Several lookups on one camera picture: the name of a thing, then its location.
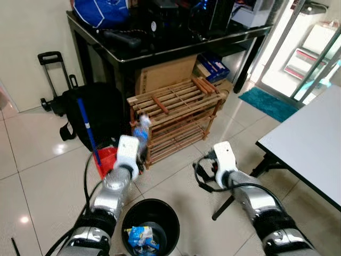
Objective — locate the wooden slatted shoe rack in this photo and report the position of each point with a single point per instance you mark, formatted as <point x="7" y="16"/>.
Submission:
<point x="178" y="101"/>

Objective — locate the black backpack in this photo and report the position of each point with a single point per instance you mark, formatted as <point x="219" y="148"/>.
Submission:
<point x="104" y="114"/>

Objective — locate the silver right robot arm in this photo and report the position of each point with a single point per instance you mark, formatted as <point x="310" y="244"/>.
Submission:
<point x="261" y="208"/>

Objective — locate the small brown cardboard box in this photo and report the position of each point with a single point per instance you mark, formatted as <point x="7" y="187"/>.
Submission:
<point x="225" y="88"/>

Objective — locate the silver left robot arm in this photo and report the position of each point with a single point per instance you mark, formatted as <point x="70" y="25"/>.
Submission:
<point x="109" y="194"/>

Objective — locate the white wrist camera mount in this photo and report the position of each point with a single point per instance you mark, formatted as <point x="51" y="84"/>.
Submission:
<point x="225" y="160"/>
<point x="127" y="152"/>

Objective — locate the blue printed carton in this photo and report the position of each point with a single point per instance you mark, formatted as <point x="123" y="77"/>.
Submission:
<point x="216" y="66"/>

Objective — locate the thin black rod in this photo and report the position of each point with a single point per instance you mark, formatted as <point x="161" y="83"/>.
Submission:
<point x="16" y="248"/>

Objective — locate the white folded rack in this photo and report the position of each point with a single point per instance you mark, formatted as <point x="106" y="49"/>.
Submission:
<point x="311" y="48"/>

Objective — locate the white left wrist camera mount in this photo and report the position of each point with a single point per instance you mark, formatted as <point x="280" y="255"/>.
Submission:
<point x="127" y="152"/>

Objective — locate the black round rubbish bin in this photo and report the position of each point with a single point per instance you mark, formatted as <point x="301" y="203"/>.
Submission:
<point x="168" y="213"/>

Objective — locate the black luggage trolley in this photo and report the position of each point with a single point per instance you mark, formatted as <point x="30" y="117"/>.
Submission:
<point x="49" y="55"/>

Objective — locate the black glossy side table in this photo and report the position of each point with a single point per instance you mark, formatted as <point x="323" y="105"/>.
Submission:
<point x="160" y="50"/>

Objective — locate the white grey box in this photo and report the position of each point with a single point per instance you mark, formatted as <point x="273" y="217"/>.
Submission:
<point x="253" y="15"/>

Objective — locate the clear plastic bottle blue label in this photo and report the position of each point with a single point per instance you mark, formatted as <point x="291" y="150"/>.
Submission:
<point x="141" y="130"/>

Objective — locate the blue fabric bag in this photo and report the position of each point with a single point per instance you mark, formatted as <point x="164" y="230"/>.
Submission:
<point x="98" y="12"/>

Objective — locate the white folding table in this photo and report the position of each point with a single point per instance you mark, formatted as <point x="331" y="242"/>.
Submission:
<point x="309" y="144"/>

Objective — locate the large brown cardboard box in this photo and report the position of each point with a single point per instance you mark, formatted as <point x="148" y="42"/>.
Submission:
<point x="165" y="74"/>

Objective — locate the black electronics pile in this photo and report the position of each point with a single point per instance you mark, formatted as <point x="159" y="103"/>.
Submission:
<point x="181" y="18"/>

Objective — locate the glass sliding door frame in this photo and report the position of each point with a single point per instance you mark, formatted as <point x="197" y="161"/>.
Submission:
<point x="319" y="58"/>

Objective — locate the blue white crumpled packet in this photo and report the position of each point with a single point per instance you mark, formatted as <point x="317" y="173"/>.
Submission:
<point x="141" y="239"/>

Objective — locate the teal floor mat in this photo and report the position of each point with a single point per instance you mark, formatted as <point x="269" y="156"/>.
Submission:
<point x="269" y="104"/>

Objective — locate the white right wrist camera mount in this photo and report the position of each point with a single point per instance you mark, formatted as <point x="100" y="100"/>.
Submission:
<point x="225" y="160"/>

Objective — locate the black oblong device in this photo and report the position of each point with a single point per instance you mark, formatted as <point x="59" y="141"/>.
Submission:
<point x="122" y="38"/>

